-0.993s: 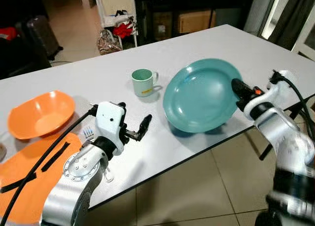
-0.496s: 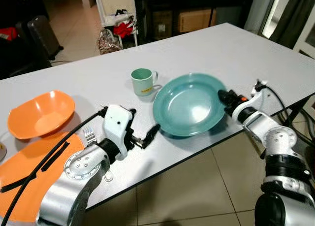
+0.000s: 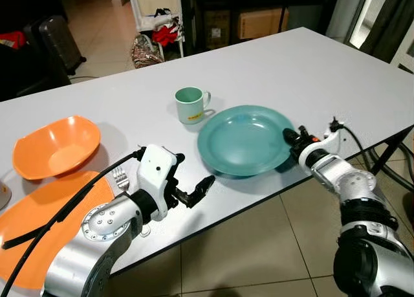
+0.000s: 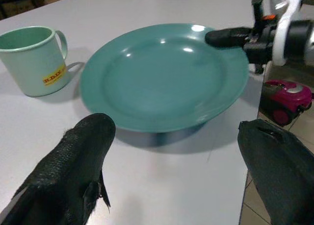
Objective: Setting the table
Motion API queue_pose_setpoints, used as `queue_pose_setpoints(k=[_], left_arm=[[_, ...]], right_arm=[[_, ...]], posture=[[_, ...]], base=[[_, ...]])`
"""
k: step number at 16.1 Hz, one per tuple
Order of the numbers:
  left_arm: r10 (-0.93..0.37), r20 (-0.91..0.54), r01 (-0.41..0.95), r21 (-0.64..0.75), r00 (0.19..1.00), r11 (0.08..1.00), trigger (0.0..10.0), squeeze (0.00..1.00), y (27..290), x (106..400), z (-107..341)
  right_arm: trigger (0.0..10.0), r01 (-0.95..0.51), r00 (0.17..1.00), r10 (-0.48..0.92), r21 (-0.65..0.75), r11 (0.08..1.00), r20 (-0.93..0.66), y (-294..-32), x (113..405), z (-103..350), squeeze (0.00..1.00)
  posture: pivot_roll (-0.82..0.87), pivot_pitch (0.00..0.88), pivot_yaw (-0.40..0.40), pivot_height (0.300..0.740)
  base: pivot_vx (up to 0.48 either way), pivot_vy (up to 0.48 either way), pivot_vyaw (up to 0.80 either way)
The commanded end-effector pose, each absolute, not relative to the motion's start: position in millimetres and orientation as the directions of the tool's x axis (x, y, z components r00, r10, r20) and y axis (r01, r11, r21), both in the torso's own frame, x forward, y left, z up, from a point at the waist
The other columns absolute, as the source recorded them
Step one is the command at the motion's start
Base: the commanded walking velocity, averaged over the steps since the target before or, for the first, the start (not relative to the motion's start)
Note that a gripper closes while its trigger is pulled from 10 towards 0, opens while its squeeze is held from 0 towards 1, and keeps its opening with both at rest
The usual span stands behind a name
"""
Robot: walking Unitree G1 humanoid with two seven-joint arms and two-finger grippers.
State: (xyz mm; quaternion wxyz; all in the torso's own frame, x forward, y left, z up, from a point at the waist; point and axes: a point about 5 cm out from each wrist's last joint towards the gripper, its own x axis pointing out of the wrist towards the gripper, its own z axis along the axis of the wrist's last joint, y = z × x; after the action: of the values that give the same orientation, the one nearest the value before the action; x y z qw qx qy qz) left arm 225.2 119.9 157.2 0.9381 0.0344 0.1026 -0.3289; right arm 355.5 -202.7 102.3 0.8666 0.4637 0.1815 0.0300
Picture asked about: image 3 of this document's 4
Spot teal round plate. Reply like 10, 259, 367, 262
197, 105, 298, 178

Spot green mug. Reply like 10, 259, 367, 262
175, 87, 212, 125

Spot silver fork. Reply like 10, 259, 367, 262
111, 168, 151, 238

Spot black table leg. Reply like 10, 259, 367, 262
369, 126, 414, 176

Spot patterned bag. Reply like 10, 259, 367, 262
131, 35, 166, 69

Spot cardboard box on shelf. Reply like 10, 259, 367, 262
236, 8, 290, 40

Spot orange bowl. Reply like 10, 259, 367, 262
12, 115, 102, 181

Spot orange flat plate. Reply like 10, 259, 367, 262
0, 171, 116, 291

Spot black shelf unit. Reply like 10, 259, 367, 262
178, 0, 343, 53

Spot white rack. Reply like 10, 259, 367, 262
127, 0, 185, 58

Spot dark suitcase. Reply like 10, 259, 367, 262
25, 14, 86, 74

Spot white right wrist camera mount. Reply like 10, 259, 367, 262
314, 130, 343, 157

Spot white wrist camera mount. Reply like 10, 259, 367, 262
314, 130, 343, 157
136, 144, 179, 214

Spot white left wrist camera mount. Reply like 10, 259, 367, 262
136, 144, 179, 214

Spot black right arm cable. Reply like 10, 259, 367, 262
330, 117, 377, 176

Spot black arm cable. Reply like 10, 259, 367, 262
330, 117, 377, 176
0, 148, 146, 297

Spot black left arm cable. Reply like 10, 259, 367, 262
0, 148, 146, 297

